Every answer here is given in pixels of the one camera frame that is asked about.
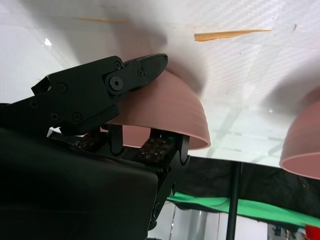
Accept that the pink plastic bowl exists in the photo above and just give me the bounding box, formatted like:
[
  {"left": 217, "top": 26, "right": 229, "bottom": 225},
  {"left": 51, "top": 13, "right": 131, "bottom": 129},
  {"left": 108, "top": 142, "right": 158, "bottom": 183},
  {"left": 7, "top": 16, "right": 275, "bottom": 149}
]
[
  {"left": 278, "top": 99, "right": 320, "bottom": 181},
  {"left": 99, "top": 69, "right": 212, "bottom": 151}
]

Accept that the black stand pole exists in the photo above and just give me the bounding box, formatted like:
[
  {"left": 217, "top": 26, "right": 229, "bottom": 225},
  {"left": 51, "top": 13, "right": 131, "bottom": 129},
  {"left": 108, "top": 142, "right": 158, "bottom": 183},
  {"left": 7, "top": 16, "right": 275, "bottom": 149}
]
[{"left": 226, "top": 161, "right": 244, "bottom": 240}]

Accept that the red container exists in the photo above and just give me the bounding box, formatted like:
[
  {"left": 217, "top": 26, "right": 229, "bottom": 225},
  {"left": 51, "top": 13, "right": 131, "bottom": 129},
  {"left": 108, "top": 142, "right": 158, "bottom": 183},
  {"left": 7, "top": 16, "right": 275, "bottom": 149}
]
[{"left": 304, "top": 224, "right": 320, "bottom": 240}]

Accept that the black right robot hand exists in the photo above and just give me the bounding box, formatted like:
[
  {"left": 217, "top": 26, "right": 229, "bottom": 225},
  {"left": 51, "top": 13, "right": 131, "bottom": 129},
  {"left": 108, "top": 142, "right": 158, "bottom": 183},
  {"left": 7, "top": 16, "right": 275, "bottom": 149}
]
[{"left": 0, "top": 53, "right": 191, "bottom": 240}]

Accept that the green cloth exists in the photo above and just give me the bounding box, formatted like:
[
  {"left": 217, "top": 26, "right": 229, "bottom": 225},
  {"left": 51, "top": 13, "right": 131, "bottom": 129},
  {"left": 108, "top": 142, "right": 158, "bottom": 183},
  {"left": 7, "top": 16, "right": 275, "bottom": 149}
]
[{"left": 166, "top": 191, "right": 320, "bottom": 229}]

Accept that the black backdrop curtain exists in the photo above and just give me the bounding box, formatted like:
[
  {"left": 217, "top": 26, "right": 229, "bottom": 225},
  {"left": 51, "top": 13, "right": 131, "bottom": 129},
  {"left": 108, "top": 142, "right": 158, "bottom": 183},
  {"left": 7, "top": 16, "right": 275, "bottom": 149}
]
[{"left": 184, "top": 156, "right": 320, "bottom": 218}]

